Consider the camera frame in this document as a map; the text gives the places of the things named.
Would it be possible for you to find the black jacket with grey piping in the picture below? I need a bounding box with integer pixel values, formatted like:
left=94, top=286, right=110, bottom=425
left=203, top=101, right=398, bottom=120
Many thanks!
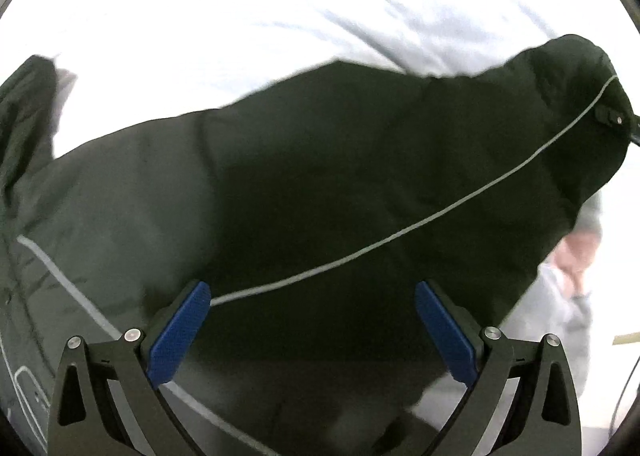
left=1, top=35, right=632, bottom=455

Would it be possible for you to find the person's right hand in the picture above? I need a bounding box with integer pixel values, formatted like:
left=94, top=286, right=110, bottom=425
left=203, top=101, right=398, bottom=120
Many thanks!
left=549, top=231, right=601, bottom=299

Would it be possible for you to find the grey floral bed quilt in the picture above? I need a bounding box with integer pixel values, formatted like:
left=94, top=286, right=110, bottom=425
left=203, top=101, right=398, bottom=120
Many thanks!
left=1, top=0, right=639, bottom=455

